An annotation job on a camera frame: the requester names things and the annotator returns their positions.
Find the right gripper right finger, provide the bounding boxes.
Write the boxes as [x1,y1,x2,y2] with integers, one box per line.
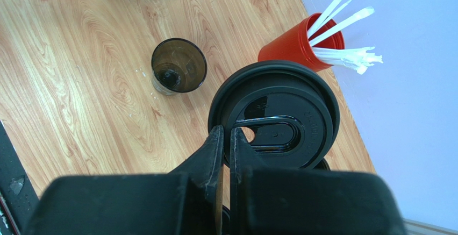
[230,128,406,234]

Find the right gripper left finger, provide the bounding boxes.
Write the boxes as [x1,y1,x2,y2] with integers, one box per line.
[24,126,224,234]

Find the stack of black lids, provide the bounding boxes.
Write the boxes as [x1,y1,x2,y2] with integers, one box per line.
[221,159,331,235]

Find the single dark plastic cup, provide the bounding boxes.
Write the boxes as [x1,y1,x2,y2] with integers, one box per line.
[151,38,207,96]

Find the red straw cup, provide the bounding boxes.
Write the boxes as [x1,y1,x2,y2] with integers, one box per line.
[257,13,345,72]

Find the white wrapped straws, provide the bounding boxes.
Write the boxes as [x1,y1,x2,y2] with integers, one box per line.
[306,0,383,75]

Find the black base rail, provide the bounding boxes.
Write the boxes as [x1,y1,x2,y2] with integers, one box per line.
[1,124,39,234]

